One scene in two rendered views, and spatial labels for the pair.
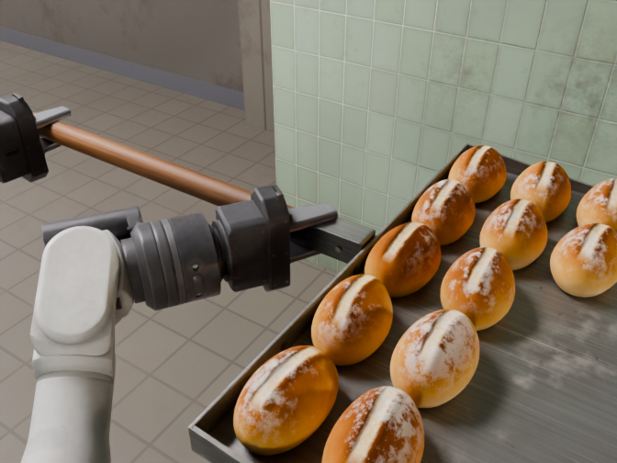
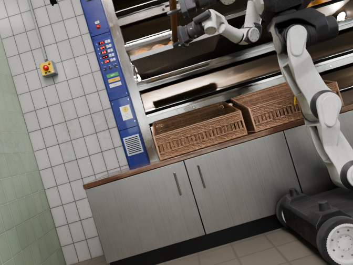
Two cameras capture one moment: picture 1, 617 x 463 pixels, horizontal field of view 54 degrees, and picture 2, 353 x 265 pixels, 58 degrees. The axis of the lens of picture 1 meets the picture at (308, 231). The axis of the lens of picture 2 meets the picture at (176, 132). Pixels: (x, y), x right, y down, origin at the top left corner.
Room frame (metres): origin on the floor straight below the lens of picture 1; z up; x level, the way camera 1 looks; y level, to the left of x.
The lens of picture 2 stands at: (1.63, 1.41, 0.67)
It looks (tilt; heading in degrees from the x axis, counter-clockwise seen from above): 1 degrees up; 237
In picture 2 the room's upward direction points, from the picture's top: 17 degrees counter-clockwise
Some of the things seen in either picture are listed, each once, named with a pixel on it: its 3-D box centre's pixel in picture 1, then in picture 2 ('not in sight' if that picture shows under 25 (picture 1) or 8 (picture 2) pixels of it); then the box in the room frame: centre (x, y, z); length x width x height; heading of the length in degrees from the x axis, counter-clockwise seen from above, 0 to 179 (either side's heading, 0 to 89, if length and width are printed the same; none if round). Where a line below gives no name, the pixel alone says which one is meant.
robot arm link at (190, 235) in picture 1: (226, 248); (188, 32); (0.51, 0.09, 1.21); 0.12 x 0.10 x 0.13; 112
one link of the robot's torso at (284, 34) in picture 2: not in sight; (292, 39); (0.24, 0.50, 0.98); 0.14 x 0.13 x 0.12; 57
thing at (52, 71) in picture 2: not in sight; (48, 69); (1.00, -1.00, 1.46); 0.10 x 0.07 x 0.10; 146
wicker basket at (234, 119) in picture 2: not in sight; (195, 127); (0.37, -0.30, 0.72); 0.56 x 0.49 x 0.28; 148
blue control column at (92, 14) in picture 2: not in sight; (138, 111); (0.09, -1.56, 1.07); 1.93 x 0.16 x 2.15; 56
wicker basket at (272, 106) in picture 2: not in sight; (280, 101); (-0.13, 0.03, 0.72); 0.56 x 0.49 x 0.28; 146
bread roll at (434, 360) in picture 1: (437, 348); not in sight; (0.35, -0.11, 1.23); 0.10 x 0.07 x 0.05; 144
